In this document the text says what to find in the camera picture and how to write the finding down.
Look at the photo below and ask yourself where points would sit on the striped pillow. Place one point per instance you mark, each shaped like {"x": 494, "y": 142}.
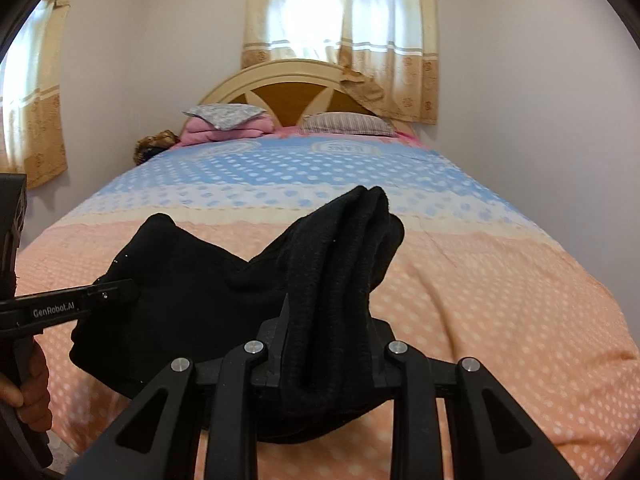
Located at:
{"x": 345, "y": 124}

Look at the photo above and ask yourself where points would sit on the peach and blue patterned bedspread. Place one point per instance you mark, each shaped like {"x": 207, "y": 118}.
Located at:
{"x": 475, "y": 300}

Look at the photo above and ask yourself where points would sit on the brown crumpled cloth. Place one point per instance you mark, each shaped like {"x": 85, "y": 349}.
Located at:
{"x": 155, "y": 147}

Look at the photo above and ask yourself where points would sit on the black pants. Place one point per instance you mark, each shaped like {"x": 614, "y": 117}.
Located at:
{"x": 210, "y": 310}

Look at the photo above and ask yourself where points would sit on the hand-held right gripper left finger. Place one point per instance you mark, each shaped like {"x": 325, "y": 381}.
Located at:
{"x": 272, "y": 355}

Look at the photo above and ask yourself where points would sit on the grey floral pillow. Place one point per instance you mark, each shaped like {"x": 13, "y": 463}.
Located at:
{"x": 225, "y": 112}

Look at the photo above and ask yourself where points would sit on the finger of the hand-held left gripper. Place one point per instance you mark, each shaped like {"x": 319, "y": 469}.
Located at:
{"x": 117, "y": 291}

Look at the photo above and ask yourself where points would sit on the person's left hand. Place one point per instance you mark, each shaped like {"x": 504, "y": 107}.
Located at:
{"x": 37, "y": 395}

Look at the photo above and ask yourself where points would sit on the cream and brown wooden headboard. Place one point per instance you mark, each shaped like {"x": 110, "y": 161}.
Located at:
{"x": 285, "y": 90}

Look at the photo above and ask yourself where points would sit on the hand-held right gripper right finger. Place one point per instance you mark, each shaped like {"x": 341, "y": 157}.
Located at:
{"x": 382, "y": 360}

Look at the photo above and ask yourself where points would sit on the pink folded blanket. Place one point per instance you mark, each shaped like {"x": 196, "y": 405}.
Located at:
{"x": 225, "y": 135}

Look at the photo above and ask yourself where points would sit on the beige patterned window curtain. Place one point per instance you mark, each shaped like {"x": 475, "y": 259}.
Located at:
{"x": 345, "y": 35}
{"x": 35, "y": 120}

